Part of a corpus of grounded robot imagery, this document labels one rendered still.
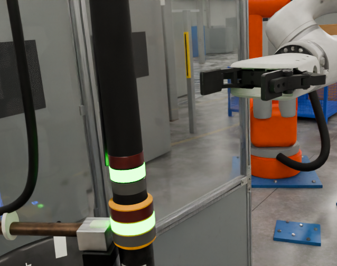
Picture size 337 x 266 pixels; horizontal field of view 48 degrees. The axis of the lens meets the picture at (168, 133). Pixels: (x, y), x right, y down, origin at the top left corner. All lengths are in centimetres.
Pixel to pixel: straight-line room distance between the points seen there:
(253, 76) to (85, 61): 71
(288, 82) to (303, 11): 23
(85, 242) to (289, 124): 393
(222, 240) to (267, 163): 252
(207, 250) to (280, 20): 130
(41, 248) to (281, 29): 51
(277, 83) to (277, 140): 384
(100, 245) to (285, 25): 47
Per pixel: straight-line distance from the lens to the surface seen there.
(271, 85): 45
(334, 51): 66
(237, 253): 203
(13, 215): 44
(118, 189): 36
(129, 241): 37
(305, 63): 54
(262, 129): 424
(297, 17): 68
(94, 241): 39
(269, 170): 433
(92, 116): 118
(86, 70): 116
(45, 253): 59
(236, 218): 193
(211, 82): 51
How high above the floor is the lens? 172
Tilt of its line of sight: 15 degrees down
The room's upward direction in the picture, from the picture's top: 4 degrees counter-clockwise
